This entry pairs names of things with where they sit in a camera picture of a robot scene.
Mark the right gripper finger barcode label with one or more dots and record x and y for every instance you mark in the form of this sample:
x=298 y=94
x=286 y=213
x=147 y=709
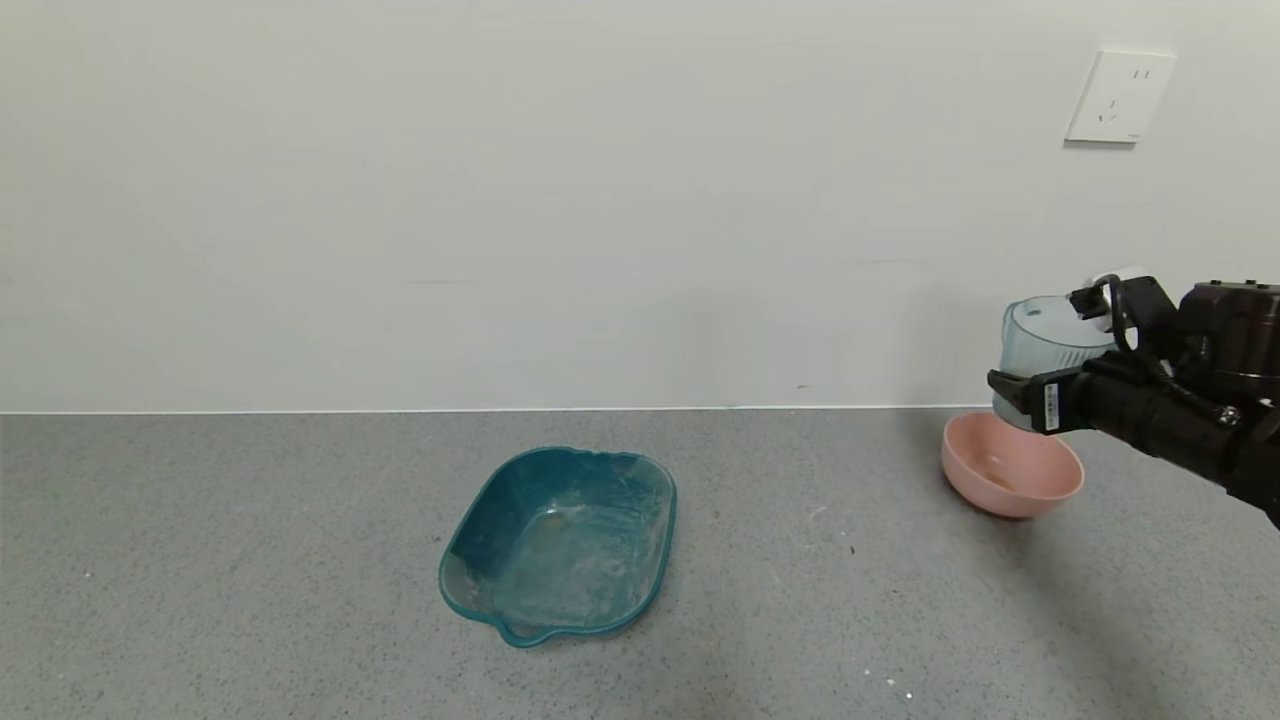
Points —
x=1009 y=391

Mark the right gripper finger plain black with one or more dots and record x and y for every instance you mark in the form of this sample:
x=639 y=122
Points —
x=1150 y=310

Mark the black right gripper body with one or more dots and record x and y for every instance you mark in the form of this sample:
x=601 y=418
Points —
x=1051 y=402

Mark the pink bowl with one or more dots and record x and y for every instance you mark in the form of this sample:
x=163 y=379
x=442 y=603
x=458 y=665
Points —
x=1010 y=490

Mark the teal plastic tray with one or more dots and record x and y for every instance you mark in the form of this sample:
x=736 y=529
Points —
x=560 y=560

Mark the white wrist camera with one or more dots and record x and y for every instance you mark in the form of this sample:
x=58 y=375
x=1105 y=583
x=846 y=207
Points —
x=1118 y=273

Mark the white wall socket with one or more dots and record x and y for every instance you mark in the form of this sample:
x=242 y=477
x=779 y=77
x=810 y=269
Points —
x=1120 y=98

